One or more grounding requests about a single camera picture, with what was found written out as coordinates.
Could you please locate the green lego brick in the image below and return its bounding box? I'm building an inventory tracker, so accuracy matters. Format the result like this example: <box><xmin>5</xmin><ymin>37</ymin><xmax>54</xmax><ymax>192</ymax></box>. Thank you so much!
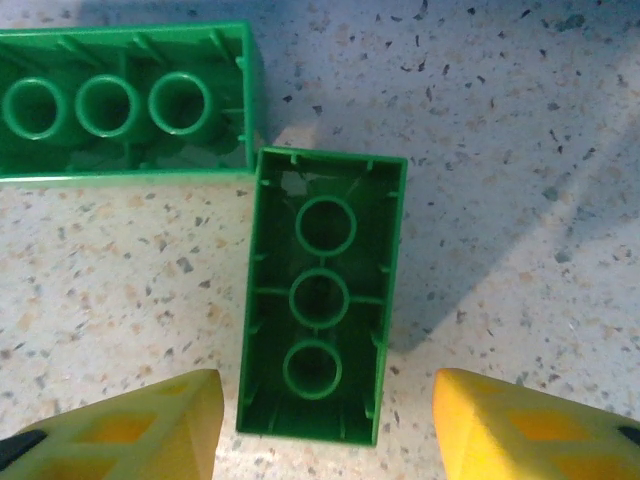
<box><xmin>0</xmin><ymin>19</ymin><xmax>265</xmax><ymax>184</ymax></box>
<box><xmin>234</xmin><ymin>145</ymin><xmax>409</xmax><ymax>448</ymax></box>

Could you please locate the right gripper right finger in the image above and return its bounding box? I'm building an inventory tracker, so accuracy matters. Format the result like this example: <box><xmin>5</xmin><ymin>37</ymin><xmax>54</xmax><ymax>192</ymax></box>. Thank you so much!
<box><xmin>432</xmin><ymin>367</ymin><xmax>640</xmax><ymax>480</ymax></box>

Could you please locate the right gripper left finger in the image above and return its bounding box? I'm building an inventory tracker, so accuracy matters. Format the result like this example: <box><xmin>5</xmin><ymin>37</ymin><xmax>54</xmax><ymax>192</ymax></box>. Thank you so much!
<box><xmin>0</xmin><ymin>368</ymin><xmax>225</xmax><ymax>480</ymax></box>

